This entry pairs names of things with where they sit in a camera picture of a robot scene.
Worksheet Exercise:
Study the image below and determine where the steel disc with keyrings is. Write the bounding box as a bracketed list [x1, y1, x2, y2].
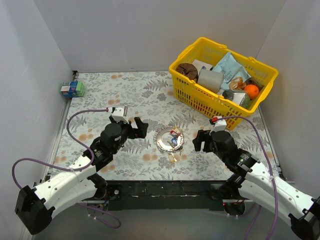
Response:
[153, 126, 185, 153]

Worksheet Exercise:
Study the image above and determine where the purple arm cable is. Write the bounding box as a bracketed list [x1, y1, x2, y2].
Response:
[11, 107, 122, 230]
[214, 115, 280, 240]

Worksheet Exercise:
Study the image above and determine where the orange fruit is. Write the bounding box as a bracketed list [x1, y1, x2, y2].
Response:
[244, 84, 260, 100]

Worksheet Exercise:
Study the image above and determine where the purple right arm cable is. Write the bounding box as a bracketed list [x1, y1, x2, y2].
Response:
[214, 115, 280, 240]

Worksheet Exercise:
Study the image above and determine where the white cylinder container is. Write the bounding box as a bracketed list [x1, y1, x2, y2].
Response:
[197, 69, 224, 94]

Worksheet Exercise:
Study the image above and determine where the floral table mat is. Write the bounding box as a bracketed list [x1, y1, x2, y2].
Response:
[51, 71, 282, 181]

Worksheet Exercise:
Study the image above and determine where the white box in basket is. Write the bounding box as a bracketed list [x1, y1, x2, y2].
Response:
[192, 59, 213, 73]

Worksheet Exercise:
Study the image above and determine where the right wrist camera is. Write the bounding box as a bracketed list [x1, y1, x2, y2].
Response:
[209, 116, 227, 135]

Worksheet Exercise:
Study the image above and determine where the green speckled package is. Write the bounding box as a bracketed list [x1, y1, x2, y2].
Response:
[232, 92, 251, 109]

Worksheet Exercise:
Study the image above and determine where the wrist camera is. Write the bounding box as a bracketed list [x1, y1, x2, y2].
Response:
[107, 106, 129, 124]
[209, 116, 227, 135]

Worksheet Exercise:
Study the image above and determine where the silver key with dark head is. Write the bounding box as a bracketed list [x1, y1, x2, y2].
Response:
[167, 140, 175, 148]

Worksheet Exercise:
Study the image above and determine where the yellow plastic basket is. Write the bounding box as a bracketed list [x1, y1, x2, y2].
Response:
[169, 37, 279, 130]

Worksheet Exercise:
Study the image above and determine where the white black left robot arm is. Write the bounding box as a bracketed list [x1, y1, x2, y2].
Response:
[14, 116, 149, 235]

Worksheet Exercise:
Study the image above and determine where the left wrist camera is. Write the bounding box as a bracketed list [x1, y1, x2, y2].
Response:
[107, 106, 129, 124]

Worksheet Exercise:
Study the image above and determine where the blue green sponge pack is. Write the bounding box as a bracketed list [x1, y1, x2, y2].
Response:
[60, 81, 85, 98]

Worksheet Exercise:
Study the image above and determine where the blue key tag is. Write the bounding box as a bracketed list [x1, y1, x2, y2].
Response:
[171, 138, 178, 148]

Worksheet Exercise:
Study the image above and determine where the yellow key tag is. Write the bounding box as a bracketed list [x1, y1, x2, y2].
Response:
[168, 153, 177, 164]
[172, 127, 182, 136]

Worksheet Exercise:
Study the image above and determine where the brown round package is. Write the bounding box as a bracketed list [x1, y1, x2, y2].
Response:
[175, 63, 198, 81]

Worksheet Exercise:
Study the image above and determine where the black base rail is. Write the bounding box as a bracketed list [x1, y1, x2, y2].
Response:
[105, 180, 249, 215]

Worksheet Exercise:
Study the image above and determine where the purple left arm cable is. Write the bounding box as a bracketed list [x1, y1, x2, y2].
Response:
[11, 107, 122, 230]

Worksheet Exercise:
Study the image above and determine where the light blue chips bag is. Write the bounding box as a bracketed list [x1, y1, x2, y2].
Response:
[212, 51, 251, 90]

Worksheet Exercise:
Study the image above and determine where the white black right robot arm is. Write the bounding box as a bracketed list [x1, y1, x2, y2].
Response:
[192, 130, 320, 240]

